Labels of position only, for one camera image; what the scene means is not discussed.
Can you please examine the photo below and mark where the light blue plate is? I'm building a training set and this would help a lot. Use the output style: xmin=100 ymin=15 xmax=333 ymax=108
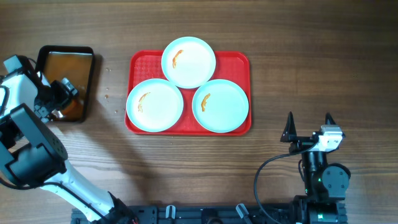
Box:
xmin=161 ymin=37 xmax=216 ymax=89
xmin=126 ymin=78 xmax=184 ymax=133
xmin=192 ymin=79 xmax=249 ymax=133

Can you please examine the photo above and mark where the light blue plate top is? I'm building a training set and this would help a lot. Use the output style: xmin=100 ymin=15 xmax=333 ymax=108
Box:
xmin=161 ymin=37 xmax=216 ymax=89

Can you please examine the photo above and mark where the orange green sponge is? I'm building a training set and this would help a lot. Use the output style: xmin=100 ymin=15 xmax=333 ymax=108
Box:
xmin=60 ymin=100 xmax=78 ymax=115

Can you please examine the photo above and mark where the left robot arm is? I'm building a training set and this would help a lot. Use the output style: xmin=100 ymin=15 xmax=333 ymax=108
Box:
xmin=1 ymin=55 xmax=139 ymax=223

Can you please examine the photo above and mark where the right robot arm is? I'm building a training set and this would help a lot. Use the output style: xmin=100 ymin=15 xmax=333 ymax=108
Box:
xmin=280 ymin=113 xmax=351 ymax=224

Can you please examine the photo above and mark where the red plastic tray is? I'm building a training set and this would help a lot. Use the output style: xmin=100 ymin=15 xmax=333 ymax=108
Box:
xmin=127 ymin=50 xmax=251 ymax=136

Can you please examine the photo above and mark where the black water basin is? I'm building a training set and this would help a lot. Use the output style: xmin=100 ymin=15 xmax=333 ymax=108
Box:
xmin=35 ymin=45 xmax=95 ymax=123

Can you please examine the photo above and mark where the right black cable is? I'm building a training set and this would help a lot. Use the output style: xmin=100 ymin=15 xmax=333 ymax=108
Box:
xmin=253 ymin=141 xmax=321 ymax=224

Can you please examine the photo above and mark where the black mounting rail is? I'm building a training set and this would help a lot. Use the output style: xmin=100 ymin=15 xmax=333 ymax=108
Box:
xmin=70 ymin=203 xmax=348 ymax=224

